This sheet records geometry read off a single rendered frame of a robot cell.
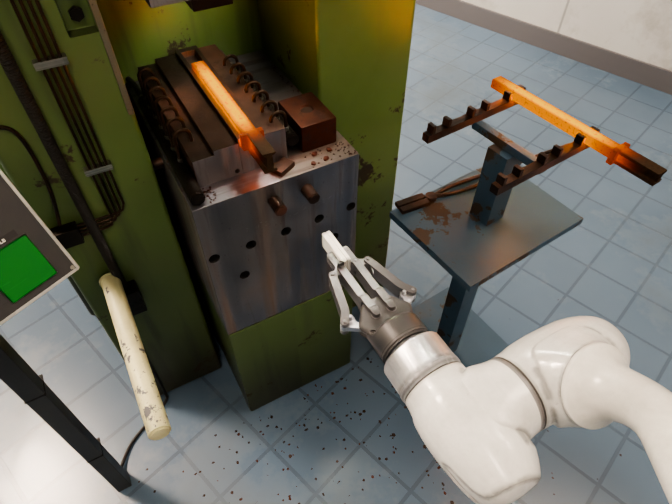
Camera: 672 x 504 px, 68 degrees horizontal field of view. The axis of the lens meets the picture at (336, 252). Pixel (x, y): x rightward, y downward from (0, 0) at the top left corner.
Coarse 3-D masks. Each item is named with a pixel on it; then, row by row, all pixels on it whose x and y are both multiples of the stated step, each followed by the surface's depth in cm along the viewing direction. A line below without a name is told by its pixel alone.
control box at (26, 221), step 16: (0, 176) 74; (0, 192) 74; (16, 192) 75; (0, 208) 74; (16, 208) 75; (0, 224) 74; (16, 224) 76; (32, 224) 77; (0, 240) 74; (32, 240) 77; (48, 240) 79; (48, 256) 79; (64, 256) 80; (64, 272) 80; (48, 288) 79; (0, 304) 75; (16, 304) 76; (0, 320) 75
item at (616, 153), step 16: (496, 80) 123; (512, 96) 120; (528, 96) 118; (544, 112) 115; (560, 112) 114; (560, 128) 113; (576, 128) 109; (592, 144) 108; (608, 144) 106; (624, 144) 105; (608, 160) 105; (624, 160) 104; (640, 160) 101; (640, 176) 102; (656, 176) 100
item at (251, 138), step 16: (192, 64) 117; (208, 80) 112; (224, 96) 108; (224, 112) 106; (240, 112) 104; (240, 128) 100; (256, 128) 99; (256, 144) 95; (256, 160) 98; (272, 160) 94
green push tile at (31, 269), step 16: (16, 240) 75; (0, 256) 74; (16, 256) 75; (32, 256) 77; (0, 272) 74; (16, 272) 75; (32, 272) 77; (48, 272) 78; (0, 288) 74; (16, 288) 75; (32, 288) 77
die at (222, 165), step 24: (192, 48) 124; (216, 48) 126; (144, 72) 120; (168, 72) 118; (192, 72) 116; (216, 72) 116; (168, 96) 113; (192, 96) 111; (240, 96) 111; (192, 120) 106; (216, 120) 105; (264, 120) 105; (192, 144) 101; (216, 144) 99; (240, 144) 100; (192, 168) 100; (216, 168) 101; (240, 168) 104
